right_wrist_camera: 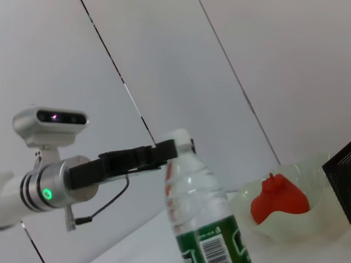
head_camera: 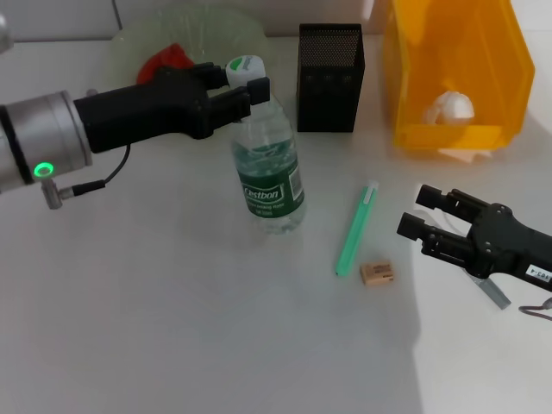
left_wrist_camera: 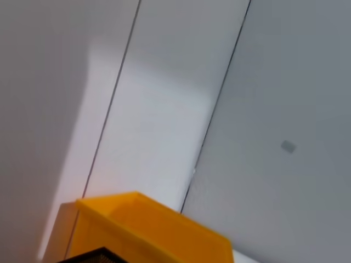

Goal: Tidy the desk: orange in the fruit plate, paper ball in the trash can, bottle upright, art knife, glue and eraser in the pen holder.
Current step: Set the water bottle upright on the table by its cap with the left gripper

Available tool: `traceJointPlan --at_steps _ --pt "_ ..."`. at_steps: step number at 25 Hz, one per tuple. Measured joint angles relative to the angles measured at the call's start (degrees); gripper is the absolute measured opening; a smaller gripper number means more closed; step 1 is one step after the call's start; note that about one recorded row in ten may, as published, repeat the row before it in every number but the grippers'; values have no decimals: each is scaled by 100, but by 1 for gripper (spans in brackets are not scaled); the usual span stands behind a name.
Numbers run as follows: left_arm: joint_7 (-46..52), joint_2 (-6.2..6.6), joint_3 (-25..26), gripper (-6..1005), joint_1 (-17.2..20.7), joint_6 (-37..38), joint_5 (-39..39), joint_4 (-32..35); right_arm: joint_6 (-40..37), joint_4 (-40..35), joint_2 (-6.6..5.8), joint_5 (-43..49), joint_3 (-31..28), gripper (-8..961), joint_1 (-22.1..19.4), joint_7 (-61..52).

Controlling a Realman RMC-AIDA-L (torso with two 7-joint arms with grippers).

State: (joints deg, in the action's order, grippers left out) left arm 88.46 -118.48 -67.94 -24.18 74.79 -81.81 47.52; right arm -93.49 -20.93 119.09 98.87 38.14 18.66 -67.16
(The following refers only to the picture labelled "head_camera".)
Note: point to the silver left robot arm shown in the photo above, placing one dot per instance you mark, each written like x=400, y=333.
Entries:
x=43, y=138

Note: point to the green label water bottle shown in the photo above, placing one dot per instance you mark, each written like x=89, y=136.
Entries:
x=269, y=172

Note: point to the tan eraser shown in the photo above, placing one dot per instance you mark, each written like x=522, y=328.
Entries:
x=376, y=273

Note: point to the black mesh pen holder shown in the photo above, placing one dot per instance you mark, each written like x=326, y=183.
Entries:
x=330, y=86

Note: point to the red orange fruit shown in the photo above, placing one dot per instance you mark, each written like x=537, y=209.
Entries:
x=166, y=58

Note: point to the yellow plastic bin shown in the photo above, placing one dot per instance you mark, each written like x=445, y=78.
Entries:
x=422, y=64

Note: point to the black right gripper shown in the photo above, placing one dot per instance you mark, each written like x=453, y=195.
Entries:
x=504, y=246

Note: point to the green glass fruit plate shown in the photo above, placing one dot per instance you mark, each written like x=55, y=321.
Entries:
x=207, y=30

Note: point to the grey silver pen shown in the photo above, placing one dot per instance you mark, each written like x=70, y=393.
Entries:
x=496, y=295

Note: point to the white paper ball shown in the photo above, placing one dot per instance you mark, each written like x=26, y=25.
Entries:
x=453, y=108

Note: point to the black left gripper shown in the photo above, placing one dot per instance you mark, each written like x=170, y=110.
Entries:
x=142, y=112

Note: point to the green pen with white clip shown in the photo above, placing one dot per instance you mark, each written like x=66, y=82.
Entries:
x=355, y=228

